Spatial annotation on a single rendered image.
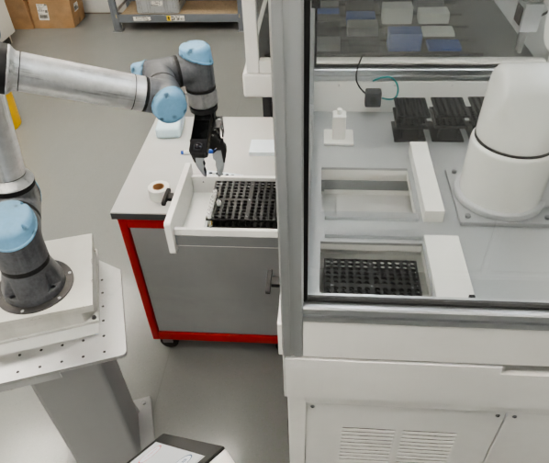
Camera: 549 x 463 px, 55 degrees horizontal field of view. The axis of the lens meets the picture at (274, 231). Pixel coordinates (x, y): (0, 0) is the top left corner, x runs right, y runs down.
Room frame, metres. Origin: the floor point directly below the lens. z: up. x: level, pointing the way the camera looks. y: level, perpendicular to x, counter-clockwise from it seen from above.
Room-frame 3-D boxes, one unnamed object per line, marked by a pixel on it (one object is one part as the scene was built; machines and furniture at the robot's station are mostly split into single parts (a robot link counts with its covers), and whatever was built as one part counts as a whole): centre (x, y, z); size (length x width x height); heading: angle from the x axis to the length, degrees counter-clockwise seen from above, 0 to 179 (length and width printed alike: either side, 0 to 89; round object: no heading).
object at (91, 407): (0.94, 0.62, 0.38); 0.30 x 0.30 x 0.76; 13
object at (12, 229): (0.95, 0.61, 1.00); 0.13 x 0.12 x 0.14; 18
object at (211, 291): (1.60, 0.20, 0.38); 0.62 x 0.58 x 0.76; 174
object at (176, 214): (1.20, 0.26, 0.87); 0.29 x 0.02 x 0.11; 174
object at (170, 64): (1.18, 0.26, 1.27); 0.11 x 0.11 x 0.08; 18
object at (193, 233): (1.17, 0.06, 0.86); 0.40 x 0.26 x 0.06; 84
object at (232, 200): (1.17, 0.07, 0.87); 0.22 x 0.18 x 0.06; 84
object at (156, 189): (1.40, 0.37, 0.78); 0.07 x 0.07 x 0.04
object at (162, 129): (1.83, 0.39, 0.78); 0.15 x 0.10 x 0.04; 179
